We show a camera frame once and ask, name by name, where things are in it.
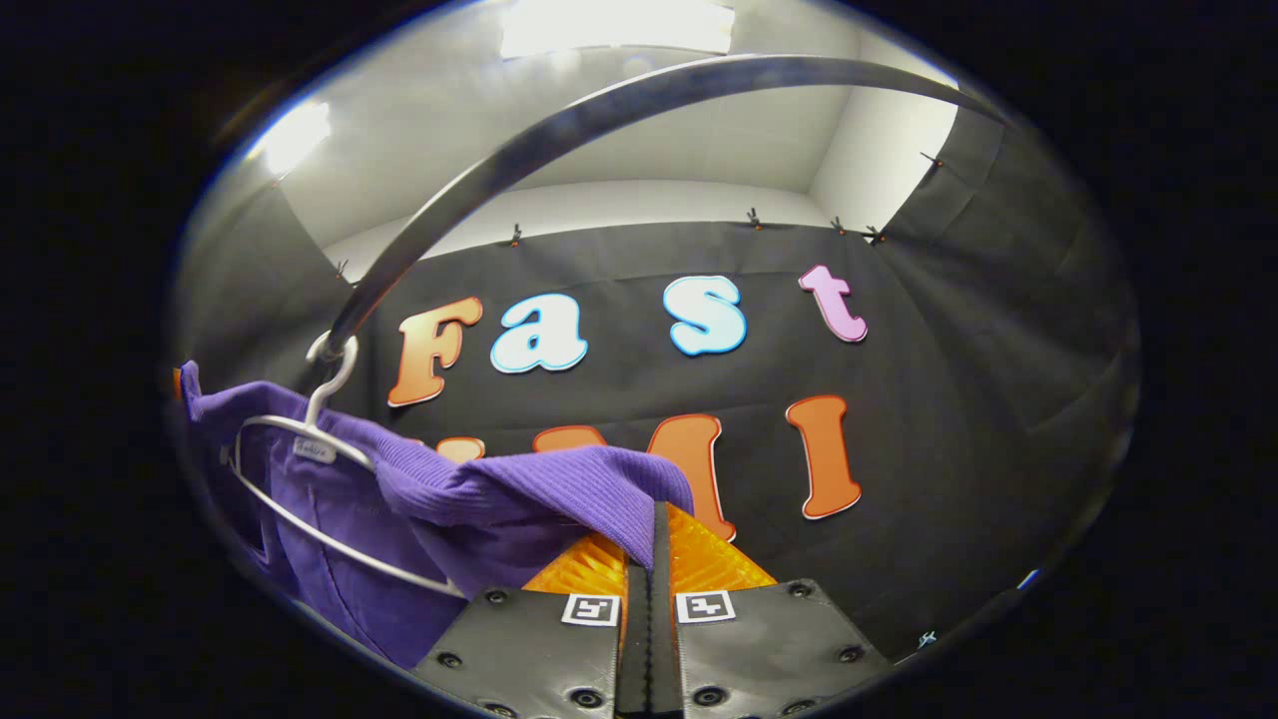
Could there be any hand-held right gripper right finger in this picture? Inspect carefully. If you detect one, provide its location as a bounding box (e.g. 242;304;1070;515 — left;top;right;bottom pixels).
651;502;890;719

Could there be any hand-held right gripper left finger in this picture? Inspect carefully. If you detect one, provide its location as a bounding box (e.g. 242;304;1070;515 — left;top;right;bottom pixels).
411;532;655;719

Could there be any white clothes hanger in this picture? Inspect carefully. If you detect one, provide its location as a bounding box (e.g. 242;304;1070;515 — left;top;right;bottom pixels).
228;332;468;600

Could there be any purple ribbed jacket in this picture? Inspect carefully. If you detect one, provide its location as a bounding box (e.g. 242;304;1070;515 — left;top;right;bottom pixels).
180;359;697;670

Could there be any black clothes rack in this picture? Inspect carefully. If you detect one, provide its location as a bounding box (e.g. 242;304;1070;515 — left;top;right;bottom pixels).
324;55;1004;360

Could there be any ceiling light panel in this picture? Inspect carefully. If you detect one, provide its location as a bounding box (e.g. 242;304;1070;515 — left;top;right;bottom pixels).
499;0;735;56
255;100;332;176

